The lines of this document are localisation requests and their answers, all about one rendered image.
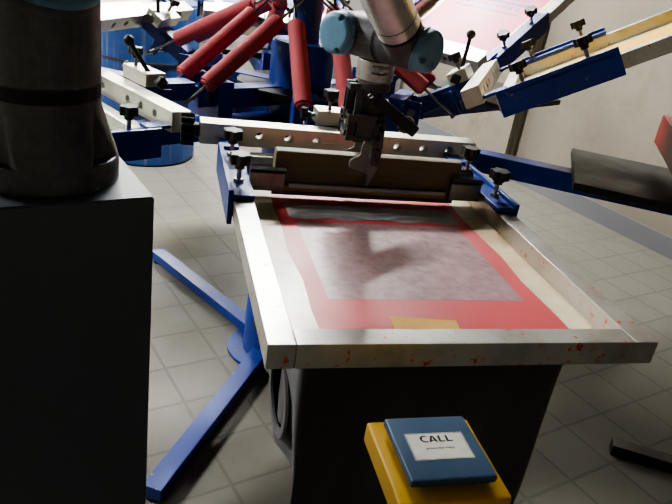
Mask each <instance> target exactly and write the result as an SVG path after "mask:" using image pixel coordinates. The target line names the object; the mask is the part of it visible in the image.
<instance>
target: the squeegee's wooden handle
mask: <svg viewBox="0 0 672 504"><path fill-rule="evenodd" d="M359 154H360V152H347V151H333V150H319V149H305V148H291V147H277V146H276V147H275V149H274V158H273V167H279V168H286V173H285V178H284V186H288V181H289V182H307V183H324V184H341V185H358V186H364V183H365V175H366V174H365V173H362V172H359V171H356V170H353V169H351V168H350V167H349V161H350V159H351V158H354V157H356V156H358V155H359ZM461 169H462V164H461V162H460V161H459V160H458V159H445V158H431V157H417V156H403V155H389V154H381V158H380V161H379V165H378V167H377V170H376V173H375V175H374V177H373V179H372V180H371V182H370V183H369V185H368V186H375V187H393V188H410V189H427V190H444V191H445V192H446V194H445V195H448V192H449V188H450V183H451V181H452V180H453V179H454V178H457V179H459V177H460V173H461Z"/></svg>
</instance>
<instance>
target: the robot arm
mask: <svg viewBox="0 0 672 504"><path fill-rule="evenodd" d="M359 1H360V3H361V5H362V7H363V9H364V11H348V10H345V9H342V10H339V11H332V12H330V13H328V14H327V15H326V16H325V17H324V18H323V19H322V21H321V24H320V28H319V37H320V41H321V44H322V46H323V47H324V49H325V50H326V51H328V52H329V53H331V54H338V55H346V54H350V55H354V56H358V61H357V68H356V75H355V76H356V80H352V79H347V82H346V88H345V95H344V102H343V106H341V108H340V115H339V122H338V129H337V130H338V131H340V133H341V134H342V136H343V137H344V138H345V140H346V141H353V142H355V144H354V146H353V147H352V148H349V149H347V150H345V151H347V152H360V154H359V155H358V156H356V157H354V158H351V159H350V161H349V167H350V168H351V169H353V170H356V171H359V172H362V173H365V174H366V175H365V183H364V186H368V185H369V183H370V182H371V180H372V179H373V177H374V175H375V173H376V170H377V167H378V165H379V161H380V158H381V154H382V149H383V140H384V135H385V128H386V120H385V117H386V116H387V117H388V118H389V119H390V120H392V121H393V122H394V123H395V124H396V125H398V126H397V127H398V129H399V131H400V132H401V133H403V134H408V135H409V136H411V137H413V136H414V135H415V134H416V133H417V132H418V130H419V127H418V126H416V125H415V121H414V119H413V118H412V117H410V116H405V115H404V114H403V113H401V112H400V111H399V110H398V109H397V108H396V107H394V106H393V105H392V104H391V103H390V102H389V101H387V100H386V99H385V98H384V97H383V96H382V95H380V93H386V92H390V88H391V84H390V83H392V81H393V75H394V70H395V66H396V67H400V68H403V69H407V70H408V71H410V72H412V71H415V72H419V73H425V74H426V73H430V72H432V71H433V70H434V69H435V68H436V67H437V66H438V64H439V62H440V60H441V58H442V55H443V51H444V38H443V35H442V34H441V32H440V31H438V30H435V29H432V28H431V27H425V26H423V24H422V22H421V19H420V17H419V14H418V12H417V10H416V7H415V5H414V3H413V0H359ZM368 93H370V94H369V95H368ZM340 122H341V125H340ZM118 177H119V153H118V150H117V147H116V144H115V141H114V138H113V135H112V132H111V129H110V126H109V123H108V120H107V117H106V115H105V112H104V109H103V106H102V95H101V0H0V195H5V196H12V197H22V198H63V197H72V196H79V195H84V194H89V193H93V192H96V191H99V190H102V189H104V188H106V187H108V186H110V185H112V184H113V183H114V182H116V180H117V179H118Z"/></svg>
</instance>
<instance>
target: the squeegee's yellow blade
mask: <svg viewBox="0 0 672 504"><path fill-rule="evenodd" d="M283 190H286V191H304V192H322V193H341V194H359V195H377V196H396V197H414V198H432V199H447V198H446V197H438V196H419V195H401V194H383V193H365V192H347V191H329V190H311V189H293V188H288V186H284V187H283Z"/></svg>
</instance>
